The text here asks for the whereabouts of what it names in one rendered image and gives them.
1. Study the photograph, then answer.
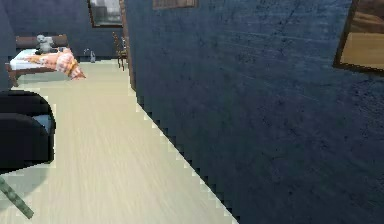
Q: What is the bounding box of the brown wooden door frame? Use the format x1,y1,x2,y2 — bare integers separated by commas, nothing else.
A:
118,0,137,92

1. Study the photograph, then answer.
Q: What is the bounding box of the brown wooden chair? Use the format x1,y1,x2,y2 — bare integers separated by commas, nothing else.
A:
112,31,129,72

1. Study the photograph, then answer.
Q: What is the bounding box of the grey teddy bear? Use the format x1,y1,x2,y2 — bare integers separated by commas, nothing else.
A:
35,34,58,56

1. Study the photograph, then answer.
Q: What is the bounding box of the brown framed landscape picture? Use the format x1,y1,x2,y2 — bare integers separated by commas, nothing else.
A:
332,0,384,77

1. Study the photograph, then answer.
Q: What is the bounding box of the black armchair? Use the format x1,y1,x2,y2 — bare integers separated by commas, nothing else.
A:
0,89,57,220

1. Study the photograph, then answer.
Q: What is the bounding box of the brown framed wall picture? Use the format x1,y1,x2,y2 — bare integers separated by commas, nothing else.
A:
152,0,200,10

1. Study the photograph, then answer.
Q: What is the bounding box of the brown wooden bed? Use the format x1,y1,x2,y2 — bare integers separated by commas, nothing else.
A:
5,34,78,88

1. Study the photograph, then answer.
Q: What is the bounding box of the orange patterned blanket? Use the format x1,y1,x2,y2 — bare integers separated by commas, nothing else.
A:
23,47,87,81

